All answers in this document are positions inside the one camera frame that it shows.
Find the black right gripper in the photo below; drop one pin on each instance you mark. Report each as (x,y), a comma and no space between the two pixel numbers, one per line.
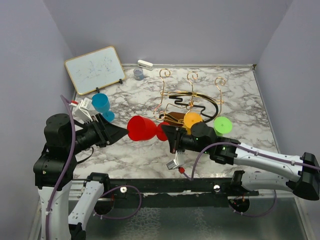
(174,134)

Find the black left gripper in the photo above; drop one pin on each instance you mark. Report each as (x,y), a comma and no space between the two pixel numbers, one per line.
(111,133)

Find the red wine glass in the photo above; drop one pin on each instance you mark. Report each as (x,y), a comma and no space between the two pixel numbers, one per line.
(143,129)

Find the blue wine glass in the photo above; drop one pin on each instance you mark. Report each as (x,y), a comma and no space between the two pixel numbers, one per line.
(101,104)

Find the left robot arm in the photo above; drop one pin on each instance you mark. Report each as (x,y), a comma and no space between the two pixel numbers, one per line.
(54,172)

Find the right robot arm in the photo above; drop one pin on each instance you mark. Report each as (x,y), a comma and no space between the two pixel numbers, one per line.
(293,173)

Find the brown wooden rack base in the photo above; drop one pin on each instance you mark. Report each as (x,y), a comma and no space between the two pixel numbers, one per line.
(175,119)

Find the orange wine glass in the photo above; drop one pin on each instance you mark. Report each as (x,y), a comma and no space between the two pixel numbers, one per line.
(190,119)

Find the green wine glass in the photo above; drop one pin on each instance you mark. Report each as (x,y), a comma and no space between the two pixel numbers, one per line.
(222,125)

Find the yellow framed whiteboard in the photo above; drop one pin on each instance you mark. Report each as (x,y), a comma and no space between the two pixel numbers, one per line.
(95,70)

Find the clear jar of clips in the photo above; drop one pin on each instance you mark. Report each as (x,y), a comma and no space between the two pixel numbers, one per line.
(138,74)

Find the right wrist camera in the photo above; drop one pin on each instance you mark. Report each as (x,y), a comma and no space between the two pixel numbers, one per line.
(177,162)

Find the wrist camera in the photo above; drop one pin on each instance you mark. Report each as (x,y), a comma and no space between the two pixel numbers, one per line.
(177,162)
(81,109)

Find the gold wire glass rack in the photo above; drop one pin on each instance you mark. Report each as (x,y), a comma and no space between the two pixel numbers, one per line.
(187,100)

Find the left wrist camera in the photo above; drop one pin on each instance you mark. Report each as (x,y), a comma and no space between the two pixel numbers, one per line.
(81,109)

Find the black mounting rail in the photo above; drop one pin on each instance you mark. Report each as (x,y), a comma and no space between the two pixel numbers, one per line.
(168,192)

